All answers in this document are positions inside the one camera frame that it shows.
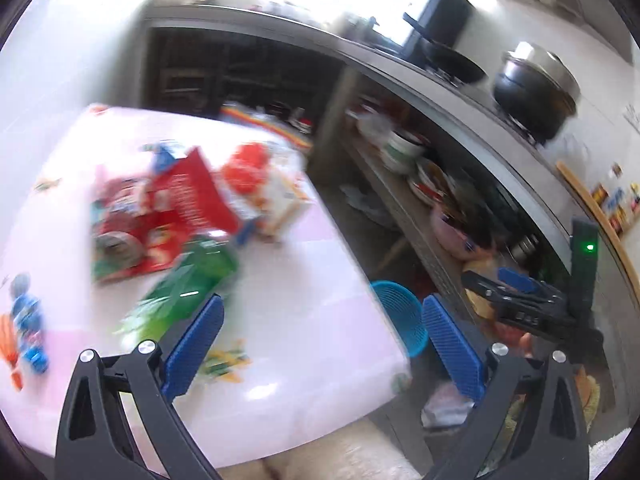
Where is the stack of plates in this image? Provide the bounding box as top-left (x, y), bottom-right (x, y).
top-left (407, 160), bottom-right (451, 206)

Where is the green plastic bottle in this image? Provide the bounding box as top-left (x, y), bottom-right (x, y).
top-left (117, 235), bottom-right (241, 341)

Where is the table with pink printed cover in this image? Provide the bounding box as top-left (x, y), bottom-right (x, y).
top-left (0, 102), bottom-right (413, 466)

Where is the wooden stick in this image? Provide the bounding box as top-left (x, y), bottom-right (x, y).
top-left (375, 237), bottom-right (406, 271)

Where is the white plastic bag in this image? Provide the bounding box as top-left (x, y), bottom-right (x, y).
top-left (357, 110), bottom-right (391, 146)

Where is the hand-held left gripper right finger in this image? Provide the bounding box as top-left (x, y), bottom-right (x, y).
top-left (422, 294), bottom-right (591, 480)

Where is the pink basin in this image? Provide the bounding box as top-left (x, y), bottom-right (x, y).
top-left (432, 205), bottom-right (493, 261)

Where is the pile of dark utensils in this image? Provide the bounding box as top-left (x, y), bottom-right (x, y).
top-left (440, 175), bottom-right (501, 241)

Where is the crumpled white plastic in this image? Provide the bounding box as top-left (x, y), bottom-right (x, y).
top-left (340, 185), bottom-right (391, 221)

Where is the yellow plastic bag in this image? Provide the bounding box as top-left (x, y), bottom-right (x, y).
top-left (462, 255), bottom-right (501, 321)

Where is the colourful snack packet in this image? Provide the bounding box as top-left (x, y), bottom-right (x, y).
top-left (91, 162), bottom-right (188, 283)

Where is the rainbow striped cloth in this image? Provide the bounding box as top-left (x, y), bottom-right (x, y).
top-left (220, 102), bottom-right (311, 147)

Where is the white paper scrap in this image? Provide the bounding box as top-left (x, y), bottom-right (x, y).
top-left (422, 382), bottom-right (471, 428)

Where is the black wok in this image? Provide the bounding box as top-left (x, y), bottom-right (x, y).
top-left (402, 12), bottom-right (488, 86)

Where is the dark window frame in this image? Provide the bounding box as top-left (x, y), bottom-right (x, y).
top-left (402, 0), bottom-right (476, 58)

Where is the blue plastic basket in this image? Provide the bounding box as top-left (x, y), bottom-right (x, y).
top-left (370, 280), bottom-right (431, 358)

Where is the red and white packet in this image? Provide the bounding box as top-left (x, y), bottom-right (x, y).
top-left (220, 141), bottom-right (313, 241)

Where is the concrete kitchen counter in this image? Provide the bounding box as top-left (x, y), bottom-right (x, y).
top-left (142, 0), bottom-right (640, 321)

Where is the red metal can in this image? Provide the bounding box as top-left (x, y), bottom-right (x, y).
top-left (94, 195), bottom-right (151, 273)

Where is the stack of white green bowls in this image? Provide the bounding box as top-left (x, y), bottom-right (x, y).
top-left (382, 130), bottom-right (426, 176)

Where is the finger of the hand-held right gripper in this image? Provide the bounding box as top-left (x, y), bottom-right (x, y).
top-left (497, 266), bottom-right (568, 303)
top-left (461, 270), bottom-right (551, 311)

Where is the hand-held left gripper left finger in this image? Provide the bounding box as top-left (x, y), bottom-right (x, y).
top-left (55, 294), bottom-right (226, 480)

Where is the black pot with steel lid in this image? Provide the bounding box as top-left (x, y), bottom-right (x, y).
top-left (492, 42), bottom-right (581, 143)

